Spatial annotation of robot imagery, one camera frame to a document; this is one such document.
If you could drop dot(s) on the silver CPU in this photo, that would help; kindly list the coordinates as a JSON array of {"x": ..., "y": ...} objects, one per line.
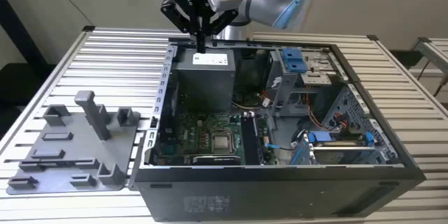
[{"x": 223, "y": 142}]

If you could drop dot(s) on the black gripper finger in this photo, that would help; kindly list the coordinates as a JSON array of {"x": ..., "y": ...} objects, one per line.
[
  {"x": 224, "y": 23},
  {"x": 175, "y": 14}
]

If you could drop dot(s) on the silver metal bracket plate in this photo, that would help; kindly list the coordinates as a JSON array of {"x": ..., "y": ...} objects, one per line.
[{"x": 316, "y": 79}]

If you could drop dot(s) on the black open PC case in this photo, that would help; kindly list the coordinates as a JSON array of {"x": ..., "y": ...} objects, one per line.
[{"x": 244, "y": 195}]

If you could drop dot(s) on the black background box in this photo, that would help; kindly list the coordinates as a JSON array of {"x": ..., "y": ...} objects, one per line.
[{"x": 403, "y": 58}]

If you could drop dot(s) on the green motherboard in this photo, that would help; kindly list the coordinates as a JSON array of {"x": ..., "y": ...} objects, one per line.
[{"x": 196, "y": 129}]

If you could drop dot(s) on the grey parts rack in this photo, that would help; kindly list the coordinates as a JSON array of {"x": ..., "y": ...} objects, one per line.
[{"x": 84, "y": 150}]

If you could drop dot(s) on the grey power supply unit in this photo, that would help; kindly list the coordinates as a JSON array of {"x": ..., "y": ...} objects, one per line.
[{"x": 203, "y": 87}]

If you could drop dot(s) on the black graphics card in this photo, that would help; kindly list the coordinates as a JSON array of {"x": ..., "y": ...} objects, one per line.
[{"x": 214, "y": 160}]

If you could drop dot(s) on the grey metal side table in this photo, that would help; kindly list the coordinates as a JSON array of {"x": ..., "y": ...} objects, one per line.
[{"x": 434, "y": 51}]

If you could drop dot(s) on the black case fan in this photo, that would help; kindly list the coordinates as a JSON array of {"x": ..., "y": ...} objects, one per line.
[{"x": 170, "y": 124}]

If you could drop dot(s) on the black table corner cap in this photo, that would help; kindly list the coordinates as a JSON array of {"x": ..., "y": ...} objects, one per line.
[
  {"x": 90, "y": 28},
  {"x": 372, "y": 37}
]

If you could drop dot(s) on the blue disk carrier with drive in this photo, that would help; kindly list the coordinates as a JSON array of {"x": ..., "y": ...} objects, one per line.
[{"x": 319, "y": 137}]

